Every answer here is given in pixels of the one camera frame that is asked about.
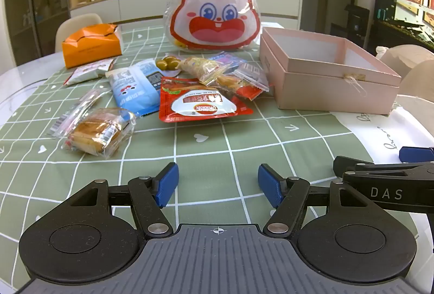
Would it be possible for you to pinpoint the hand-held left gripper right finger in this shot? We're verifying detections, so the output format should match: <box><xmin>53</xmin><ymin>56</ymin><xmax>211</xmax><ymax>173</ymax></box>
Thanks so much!
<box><xmin>258</xmin><ymin>163</ymin><xmax>384</xmax><ymax>237</ymax></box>

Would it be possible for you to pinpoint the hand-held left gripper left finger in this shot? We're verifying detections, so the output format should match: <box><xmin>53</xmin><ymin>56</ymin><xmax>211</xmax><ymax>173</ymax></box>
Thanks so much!
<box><xmin>64</xmin><ymin>162</ymin><xmax>179</xmax><ymax>238</ymax></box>

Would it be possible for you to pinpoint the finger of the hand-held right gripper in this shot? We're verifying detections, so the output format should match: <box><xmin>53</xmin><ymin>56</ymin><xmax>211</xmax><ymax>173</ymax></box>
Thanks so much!
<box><xmin>333</xmin><ymin>156</ymin><xmax>434</xmax><ymax>176</ymax></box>
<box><xmin>399</xmin><ymin>146</ymin><xmax>434</xmax><ymax>162</ymax></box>

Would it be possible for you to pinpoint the pink cardboard box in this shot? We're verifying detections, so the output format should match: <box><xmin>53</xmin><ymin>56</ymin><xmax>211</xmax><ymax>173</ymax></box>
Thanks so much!
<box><xmin>259</xmin><ymin>27</ymin><xmax>402</xmax><ymax>115</ymax></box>

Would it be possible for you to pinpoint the red snack pouch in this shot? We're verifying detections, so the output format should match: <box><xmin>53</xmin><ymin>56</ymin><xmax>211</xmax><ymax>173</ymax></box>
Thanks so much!
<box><xmin>159</xmin><ymin>76</ymin><xmax>253</xmax><ymax>123</ymax></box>

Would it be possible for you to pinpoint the light blue snack packet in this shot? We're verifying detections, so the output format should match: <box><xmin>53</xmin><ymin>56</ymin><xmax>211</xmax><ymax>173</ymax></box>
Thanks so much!
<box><xmin>106</xmin><ymin>58</ymin><xmax>163</xmax><ymax>118</ymax></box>

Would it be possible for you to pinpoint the clear red snack packet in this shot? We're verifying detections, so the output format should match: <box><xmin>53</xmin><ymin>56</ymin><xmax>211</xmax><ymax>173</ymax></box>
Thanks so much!
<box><xmin>217</xmin><ymin>63</ymin><xmax>270</xmax><ymax>101</ymax></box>

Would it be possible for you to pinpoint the green olives vacuum pack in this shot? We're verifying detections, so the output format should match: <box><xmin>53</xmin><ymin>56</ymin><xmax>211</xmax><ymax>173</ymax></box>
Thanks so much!
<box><xmin>154</xmin><ymin>55</ymin><xmax>182</xmax><ymax>72</ymax></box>

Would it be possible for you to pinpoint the blue purple candy packet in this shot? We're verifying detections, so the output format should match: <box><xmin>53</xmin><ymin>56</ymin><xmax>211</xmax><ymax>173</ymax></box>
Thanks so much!
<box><xmin>208</xmin><ymin>51</ymin><xmax>250</xmax><ymax>72</ymax></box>

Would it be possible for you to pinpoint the cream covered chair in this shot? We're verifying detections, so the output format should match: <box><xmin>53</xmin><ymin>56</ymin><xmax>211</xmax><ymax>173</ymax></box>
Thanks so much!
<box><xmin>393</xmin><ymin>94</ymin><xmax>434</xmax><ymax>115</ymax></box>

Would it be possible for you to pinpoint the clear wrapped cake packet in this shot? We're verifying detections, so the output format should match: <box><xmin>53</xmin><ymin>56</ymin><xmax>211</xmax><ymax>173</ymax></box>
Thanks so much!
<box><xmin>62</xmin><ymin>107</ymin><xmax>137</xmax><ymax>159</ymax></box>

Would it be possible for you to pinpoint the beige covered chair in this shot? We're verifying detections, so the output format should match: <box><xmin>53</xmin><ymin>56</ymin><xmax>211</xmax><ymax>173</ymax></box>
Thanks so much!
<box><xmin>376</xmin><ymin>45</ymin><xmax>434</xmax><ymax>98</ymax></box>

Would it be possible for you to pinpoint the clear empty wrapper strip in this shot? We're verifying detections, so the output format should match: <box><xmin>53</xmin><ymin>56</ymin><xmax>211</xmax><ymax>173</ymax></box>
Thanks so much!
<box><xmin>50</xmin><ymin>88</ymin><xmax>109</xmax><ymax>138</ymax></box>

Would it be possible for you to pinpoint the yellow clear cracker packet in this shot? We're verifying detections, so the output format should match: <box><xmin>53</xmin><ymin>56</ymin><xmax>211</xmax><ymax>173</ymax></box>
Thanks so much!
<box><xmin>178</xmin><ymin>56</ymin><xmax>234</xmax><ymax>86</ymax></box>

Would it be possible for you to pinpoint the black framed fish tank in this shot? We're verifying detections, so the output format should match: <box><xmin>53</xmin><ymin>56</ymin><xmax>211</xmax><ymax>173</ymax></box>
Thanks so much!
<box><xmin>375</xmin><ymin>0</ymin><xmax>434</xmax><ymax>53</ymax></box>

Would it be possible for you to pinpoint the small white snack packet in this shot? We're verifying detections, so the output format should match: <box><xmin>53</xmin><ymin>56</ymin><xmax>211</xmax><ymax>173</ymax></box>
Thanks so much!
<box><xmin>64</xmin><ymin>58</ymin><xmax>116</xmax><ymax>87</ymax></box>

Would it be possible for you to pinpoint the black floor appliance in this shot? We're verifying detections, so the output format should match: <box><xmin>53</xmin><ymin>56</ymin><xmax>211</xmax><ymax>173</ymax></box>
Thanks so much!
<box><xmin>345</xmin><ymin>4</ymin><xmax>371</xmax><ymax>47</ymax></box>

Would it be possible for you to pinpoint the orange paper box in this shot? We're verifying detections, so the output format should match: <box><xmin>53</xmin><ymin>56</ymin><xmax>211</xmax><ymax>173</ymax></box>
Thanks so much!
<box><xmin>62</xmin><ymin>23</ymin><xmax>123</xmax><ymax>69</ymax></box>

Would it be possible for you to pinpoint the white red rabbit bag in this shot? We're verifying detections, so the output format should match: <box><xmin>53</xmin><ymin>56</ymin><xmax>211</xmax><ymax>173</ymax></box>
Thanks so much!
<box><xmin>164</xmin><ymin>0</ymin><xmax>261</xmax><ymax>52</ymax></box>

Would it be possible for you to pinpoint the white dining chair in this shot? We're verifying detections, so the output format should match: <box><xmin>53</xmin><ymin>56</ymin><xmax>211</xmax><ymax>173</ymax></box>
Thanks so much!
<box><xmin>55</xmin><ymin>13</ymin><xmax>103</xmax><ymax>53</ymax></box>

